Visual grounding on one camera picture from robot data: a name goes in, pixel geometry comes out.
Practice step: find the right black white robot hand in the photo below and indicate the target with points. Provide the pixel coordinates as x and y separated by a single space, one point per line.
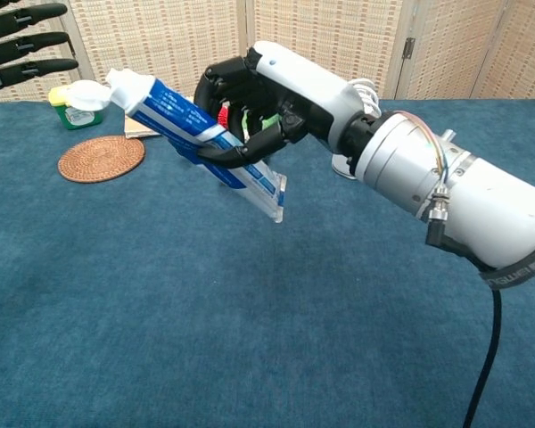
294 80

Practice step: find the woven folding screen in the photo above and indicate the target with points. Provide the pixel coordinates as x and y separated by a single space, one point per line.
160 35

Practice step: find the round woven rattan coaster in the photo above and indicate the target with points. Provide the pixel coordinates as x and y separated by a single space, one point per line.
101 158

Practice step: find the blue tablecloth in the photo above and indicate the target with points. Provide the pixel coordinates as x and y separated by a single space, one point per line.
205 312

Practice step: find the green chips can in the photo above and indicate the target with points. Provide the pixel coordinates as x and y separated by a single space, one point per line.
272 121

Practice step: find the white blue toothpaste tube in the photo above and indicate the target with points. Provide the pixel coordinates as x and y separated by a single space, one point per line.
174 107

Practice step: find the metal screen hinge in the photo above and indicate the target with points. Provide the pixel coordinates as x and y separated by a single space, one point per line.
409 48

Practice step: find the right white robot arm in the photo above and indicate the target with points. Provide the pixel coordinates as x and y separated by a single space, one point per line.
495 200

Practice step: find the green jar with yellow lid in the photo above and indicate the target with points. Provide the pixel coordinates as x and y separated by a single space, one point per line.
78 120

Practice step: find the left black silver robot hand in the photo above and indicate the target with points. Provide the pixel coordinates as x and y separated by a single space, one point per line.
9 42

